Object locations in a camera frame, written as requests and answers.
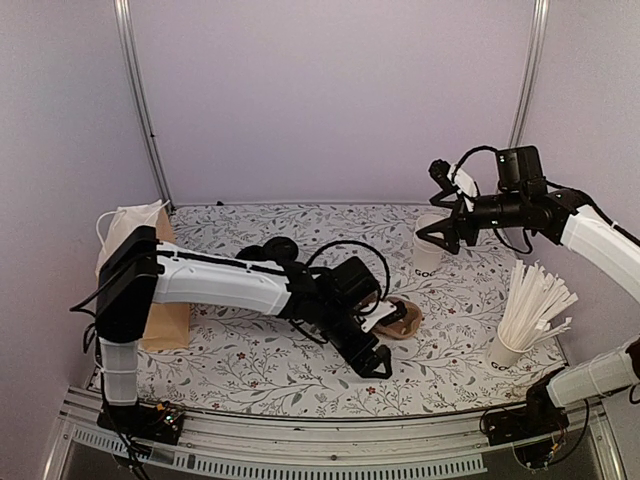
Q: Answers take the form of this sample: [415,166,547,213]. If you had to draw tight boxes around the aluminium frame post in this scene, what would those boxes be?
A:
[113,0,173,207]
[508,0,551,148]

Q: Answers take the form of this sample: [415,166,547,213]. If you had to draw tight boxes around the floral patterned table mat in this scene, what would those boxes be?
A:
[138,205,565,418]

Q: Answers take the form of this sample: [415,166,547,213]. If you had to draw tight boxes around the white cup holding straws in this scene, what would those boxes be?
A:
[486,329,532,371]

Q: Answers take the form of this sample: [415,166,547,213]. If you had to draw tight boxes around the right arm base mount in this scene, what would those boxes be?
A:
[479,401,569,470]

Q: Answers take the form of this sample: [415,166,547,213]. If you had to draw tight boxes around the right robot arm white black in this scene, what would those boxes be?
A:
[417,146,639,436]

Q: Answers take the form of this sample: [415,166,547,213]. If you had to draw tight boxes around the right aluminium frame post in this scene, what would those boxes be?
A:
[508,0,551,148]

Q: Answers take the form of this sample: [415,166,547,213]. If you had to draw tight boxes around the left aluminium frame post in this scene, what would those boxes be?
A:
[113,0,173,207]

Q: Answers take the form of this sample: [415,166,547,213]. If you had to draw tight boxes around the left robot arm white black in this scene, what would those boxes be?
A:
[95,225,392,434]

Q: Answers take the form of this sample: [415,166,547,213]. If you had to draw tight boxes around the brown cardboard cup carrier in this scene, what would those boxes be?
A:
[373,296,424,340]

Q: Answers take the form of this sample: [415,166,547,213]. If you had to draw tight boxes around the black plastic cup lid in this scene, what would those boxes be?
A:
[263,236,299,261]

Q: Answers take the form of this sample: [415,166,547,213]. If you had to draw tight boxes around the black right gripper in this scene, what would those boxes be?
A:
[416,189,526,255]

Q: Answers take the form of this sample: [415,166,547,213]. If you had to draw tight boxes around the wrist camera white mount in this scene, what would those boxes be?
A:
[429,159,480,212]
[360,300,407,332]

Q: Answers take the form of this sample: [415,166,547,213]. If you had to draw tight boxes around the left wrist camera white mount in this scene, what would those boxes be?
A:
[360,300,407,332]

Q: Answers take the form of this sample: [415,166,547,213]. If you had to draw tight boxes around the stack of black cup lids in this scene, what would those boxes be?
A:
[235,245,268,262]

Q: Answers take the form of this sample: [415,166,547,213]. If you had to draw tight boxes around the bundle of white paper straws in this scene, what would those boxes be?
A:
[498,260,578,352]

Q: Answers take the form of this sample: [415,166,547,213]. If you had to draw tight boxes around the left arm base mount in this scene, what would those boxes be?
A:
[97,401,185,445]

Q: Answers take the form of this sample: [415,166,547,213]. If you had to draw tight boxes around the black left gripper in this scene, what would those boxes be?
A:
[316,300,394,380]

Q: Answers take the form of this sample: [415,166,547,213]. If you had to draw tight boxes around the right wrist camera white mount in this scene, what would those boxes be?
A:
[429,159,480,212]

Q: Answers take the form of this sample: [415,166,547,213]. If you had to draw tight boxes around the brown paper bag white handles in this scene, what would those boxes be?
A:
[95,200,190,352]

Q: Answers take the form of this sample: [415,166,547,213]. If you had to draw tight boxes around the aluminium front rail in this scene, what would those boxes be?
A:
[43,388,626,479]

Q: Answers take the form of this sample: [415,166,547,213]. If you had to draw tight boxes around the stack of white paper cups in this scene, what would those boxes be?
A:
[413,214,444,278]

